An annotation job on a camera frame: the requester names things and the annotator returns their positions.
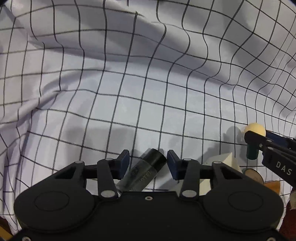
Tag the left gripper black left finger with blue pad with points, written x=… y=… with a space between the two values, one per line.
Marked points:
x=105 y=171

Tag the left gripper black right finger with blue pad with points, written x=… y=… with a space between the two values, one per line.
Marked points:
x=226 y=183

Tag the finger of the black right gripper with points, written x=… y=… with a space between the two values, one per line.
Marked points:
x=279 y=156

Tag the green cream plush mushroom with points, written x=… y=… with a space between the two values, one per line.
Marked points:
x=254 y=135

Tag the dark bottle with black cap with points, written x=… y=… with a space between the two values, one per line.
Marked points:
x=143 y=172

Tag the green tape roll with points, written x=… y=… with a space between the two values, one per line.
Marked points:
x=253 y=174

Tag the brown wooden block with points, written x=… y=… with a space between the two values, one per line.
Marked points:
x=273 y=185

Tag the white wedge block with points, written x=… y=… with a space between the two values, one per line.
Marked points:
x=197 y=179

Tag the white black checkered cloth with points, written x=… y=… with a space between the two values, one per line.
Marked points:
x=84 y=80

